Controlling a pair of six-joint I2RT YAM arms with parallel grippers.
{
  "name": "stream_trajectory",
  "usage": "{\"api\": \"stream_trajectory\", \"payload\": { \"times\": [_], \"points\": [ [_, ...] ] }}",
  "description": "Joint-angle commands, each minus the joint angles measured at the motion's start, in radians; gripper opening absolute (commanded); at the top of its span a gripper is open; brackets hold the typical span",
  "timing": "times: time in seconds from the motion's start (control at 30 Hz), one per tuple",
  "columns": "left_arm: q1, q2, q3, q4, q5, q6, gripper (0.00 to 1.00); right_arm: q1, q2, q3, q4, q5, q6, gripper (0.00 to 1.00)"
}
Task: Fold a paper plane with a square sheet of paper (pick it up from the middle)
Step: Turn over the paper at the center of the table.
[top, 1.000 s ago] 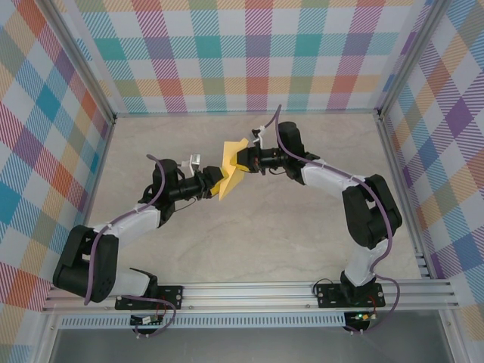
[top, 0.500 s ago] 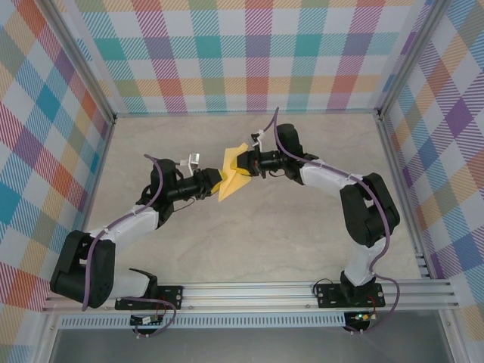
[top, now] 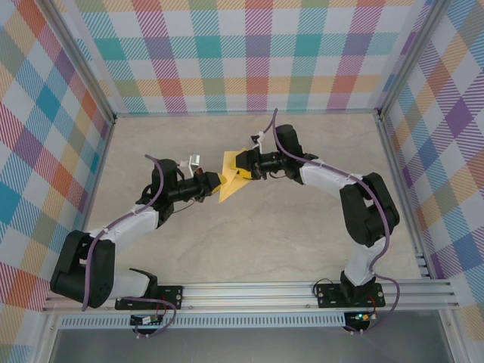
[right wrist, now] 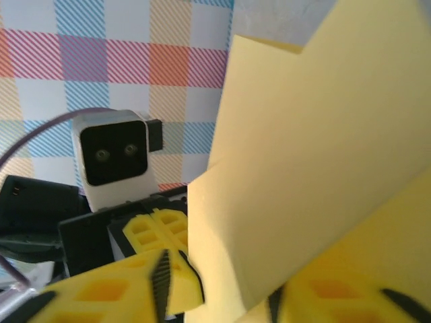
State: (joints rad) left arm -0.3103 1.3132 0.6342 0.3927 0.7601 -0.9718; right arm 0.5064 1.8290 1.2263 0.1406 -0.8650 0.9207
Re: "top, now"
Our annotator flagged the wide aluminium mounting rail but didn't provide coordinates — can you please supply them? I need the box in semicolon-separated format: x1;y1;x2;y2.
42;278;461;313

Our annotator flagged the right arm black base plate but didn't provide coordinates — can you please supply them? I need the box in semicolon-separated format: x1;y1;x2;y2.
315;281;386;309

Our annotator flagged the thin aluminium frame rail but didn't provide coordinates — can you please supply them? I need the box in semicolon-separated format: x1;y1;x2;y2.
113;109;381;119

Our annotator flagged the yellow cloth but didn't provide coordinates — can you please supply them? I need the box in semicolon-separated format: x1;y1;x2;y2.
218;147;253;205

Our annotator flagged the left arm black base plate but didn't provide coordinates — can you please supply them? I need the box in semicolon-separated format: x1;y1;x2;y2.
115;284;185;312

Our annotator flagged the grey metal panel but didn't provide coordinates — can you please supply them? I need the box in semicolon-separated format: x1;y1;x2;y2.
37;327;461;363

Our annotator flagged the slotted grey cable duct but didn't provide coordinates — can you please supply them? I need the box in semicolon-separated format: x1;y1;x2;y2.
59;315;347;329

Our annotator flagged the aluminium side frame rail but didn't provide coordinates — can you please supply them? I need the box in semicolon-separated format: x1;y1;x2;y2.
66;116;117;284
376;113;434;281

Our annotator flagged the aluminium frame post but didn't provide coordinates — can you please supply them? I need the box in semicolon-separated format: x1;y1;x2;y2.
43;0;116;124
376;0;457;122

